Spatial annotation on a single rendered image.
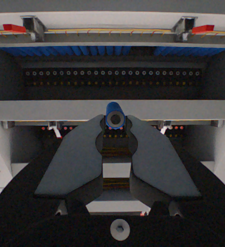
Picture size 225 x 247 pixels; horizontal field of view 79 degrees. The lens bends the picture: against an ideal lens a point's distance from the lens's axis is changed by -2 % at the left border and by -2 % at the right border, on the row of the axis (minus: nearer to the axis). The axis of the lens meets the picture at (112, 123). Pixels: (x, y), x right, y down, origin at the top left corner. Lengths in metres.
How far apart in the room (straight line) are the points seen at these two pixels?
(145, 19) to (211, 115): 0.25
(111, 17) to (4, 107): 0.29
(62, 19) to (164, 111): 0.26
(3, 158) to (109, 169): 0.30
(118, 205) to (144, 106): 0.39
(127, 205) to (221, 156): 0.35
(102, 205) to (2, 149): 0.38
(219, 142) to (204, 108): 0.15
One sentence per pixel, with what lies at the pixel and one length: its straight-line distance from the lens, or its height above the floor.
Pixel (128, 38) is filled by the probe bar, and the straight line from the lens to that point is 0.32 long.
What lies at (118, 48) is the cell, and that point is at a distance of 0.36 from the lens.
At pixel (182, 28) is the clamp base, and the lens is 0.31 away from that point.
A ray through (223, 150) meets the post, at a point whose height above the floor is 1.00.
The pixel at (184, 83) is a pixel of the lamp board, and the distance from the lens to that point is 0.49.
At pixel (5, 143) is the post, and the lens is 0.49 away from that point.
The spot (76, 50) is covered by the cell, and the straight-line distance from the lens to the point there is 0.38.
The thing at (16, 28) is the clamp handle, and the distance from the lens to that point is 0.26.
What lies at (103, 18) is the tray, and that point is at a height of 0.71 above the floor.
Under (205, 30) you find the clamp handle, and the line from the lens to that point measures 0.25.
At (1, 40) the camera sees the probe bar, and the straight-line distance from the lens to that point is 0.39.
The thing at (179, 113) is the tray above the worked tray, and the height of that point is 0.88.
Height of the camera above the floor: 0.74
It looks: 31 degrees up
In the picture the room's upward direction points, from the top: 180 degrees counter-clockwise
